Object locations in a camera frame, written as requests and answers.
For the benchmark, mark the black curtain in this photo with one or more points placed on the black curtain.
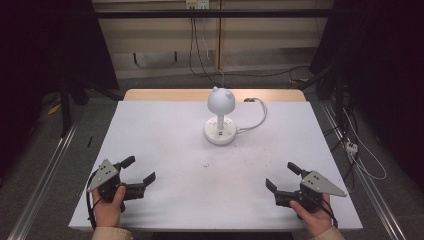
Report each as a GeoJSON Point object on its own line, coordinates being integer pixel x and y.
{"type": "Point", "coordinates": [383, 66]}
{"type": "Point", "coordinates": [40, 50]}

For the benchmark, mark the black metal stand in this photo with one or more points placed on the black metal stand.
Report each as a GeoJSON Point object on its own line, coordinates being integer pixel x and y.
{"type": "Point", "coordinates": [65, 110]}

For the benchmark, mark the person's right hand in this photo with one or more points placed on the person's right hand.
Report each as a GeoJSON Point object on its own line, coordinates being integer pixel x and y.
{"type": "Point", "coordinates": [315, 220]}

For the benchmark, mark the wooden table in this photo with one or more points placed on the wooden table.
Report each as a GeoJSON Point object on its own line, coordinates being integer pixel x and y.
{"type": "Point", "coordinates": [166, 95]}

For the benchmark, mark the white board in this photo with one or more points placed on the white board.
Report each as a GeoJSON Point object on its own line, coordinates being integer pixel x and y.
{"type": "Point", "coordinates": [166, 166]}

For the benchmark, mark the white power strip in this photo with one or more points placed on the white power strip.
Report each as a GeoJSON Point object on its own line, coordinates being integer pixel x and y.
{"type": "Point", "coordinates": [351, 147]}

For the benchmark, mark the white eared desk lamp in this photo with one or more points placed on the white eared desk lamp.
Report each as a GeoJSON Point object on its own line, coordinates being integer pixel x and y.
{"type": "Point", "coordinates": [220, 103]}

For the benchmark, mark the person's left hand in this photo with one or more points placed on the person's left hand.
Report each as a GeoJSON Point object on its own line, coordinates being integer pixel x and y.
{"type": "Point", "coordinates": [108, 211]}

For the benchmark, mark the white wall socket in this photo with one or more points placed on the white wall socket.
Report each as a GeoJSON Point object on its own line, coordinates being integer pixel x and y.
{"type": "Point", "coordinates": [197, 3]}

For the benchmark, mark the metal floor rail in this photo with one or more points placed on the metal floor rail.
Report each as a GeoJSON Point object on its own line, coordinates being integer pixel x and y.
{"type": "Point", "coordinates": [373, 196]}
{"type": "Point", "coordinates": [43, 186]}

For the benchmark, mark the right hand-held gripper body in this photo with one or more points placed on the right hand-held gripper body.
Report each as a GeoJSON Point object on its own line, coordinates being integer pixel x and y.
{"type": "Point", "coordinates": [320, 185]}

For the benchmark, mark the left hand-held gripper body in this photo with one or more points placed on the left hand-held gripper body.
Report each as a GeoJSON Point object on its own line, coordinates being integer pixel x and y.
{"type": "Point", "coordinates": [104, 175]}

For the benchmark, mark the black horizontal bar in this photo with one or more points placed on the black horizontal bar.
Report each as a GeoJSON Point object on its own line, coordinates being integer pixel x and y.
{"type": "Point", "coordinates": [213, 13]}

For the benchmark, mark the small black floor object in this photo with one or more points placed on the small black floor object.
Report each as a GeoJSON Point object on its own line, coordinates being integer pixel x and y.
{"type": "Point", "coordinates": [89, 142]}

